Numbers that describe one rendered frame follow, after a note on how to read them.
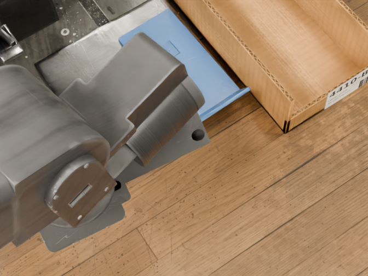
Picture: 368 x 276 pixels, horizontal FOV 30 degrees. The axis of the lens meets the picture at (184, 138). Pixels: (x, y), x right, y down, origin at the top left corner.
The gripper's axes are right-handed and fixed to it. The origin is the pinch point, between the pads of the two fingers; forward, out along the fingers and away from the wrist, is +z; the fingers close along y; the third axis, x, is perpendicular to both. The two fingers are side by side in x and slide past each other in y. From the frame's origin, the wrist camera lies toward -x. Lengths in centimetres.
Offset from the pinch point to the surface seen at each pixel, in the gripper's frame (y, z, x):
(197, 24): 8.0, 14.6, -21.9
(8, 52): 12.7, 10.0, -0.9
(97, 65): 8.3, 14.5, -9.3
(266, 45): 2.6, 12.1, -27.7
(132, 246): -10.2, 6.6, -3.8
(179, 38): 7.3, 13.0, -18.8
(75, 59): 9.8, 15.4, -7.5
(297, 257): -17.7, 1.7, -17.6
